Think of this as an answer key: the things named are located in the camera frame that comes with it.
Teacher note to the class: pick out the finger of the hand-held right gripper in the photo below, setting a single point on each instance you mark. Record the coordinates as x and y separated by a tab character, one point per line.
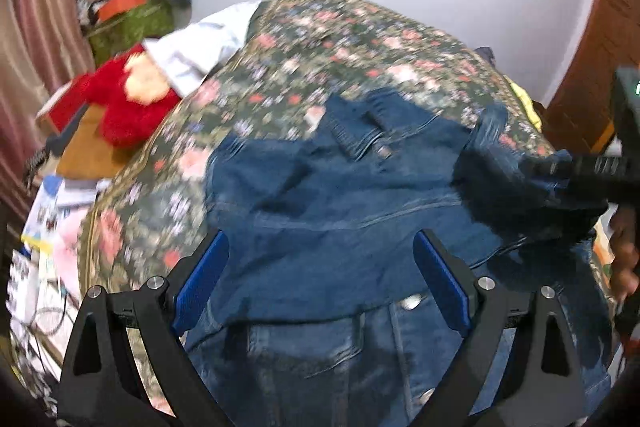
580	205
580	168

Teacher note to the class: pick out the white cloth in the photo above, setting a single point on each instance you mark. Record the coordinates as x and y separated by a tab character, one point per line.
200	49

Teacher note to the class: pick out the pink striped curtain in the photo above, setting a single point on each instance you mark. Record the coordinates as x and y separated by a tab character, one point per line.
35	37

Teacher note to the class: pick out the brown cardboard box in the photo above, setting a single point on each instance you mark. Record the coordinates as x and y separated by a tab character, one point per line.
92	142

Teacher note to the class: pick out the person's right hand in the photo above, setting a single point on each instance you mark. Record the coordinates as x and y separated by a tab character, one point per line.
625	252

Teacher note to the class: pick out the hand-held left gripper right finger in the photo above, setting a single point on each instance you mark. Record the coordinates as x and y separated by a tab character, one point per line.
444	283

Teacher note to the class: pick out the red plush toy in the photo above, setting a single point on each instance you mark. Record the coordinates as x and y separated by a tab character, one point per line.
127	99

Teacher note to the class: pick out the green basket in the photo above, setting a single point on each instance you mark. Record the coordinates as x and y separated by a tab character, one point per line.
132	29

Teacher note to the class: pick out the dark floral bed sheet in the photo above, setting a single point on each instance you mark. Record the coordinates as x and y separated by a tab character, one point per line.
310	52

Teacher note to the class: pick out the pile of papers and booklets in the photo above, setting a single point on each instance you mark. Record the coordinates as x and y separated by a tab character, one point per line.
47	227

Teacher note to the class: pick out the yellow cloth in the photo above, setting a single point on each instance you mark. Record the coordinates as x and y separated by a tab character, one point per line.
525	102

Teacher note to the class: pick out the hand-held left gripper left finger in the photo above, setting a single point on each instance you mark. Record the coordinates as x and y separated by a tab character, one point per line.
199	283

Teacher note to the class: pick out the blue denim jacket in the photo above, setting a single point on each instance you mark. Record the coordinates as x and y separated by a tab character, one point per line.
325	227

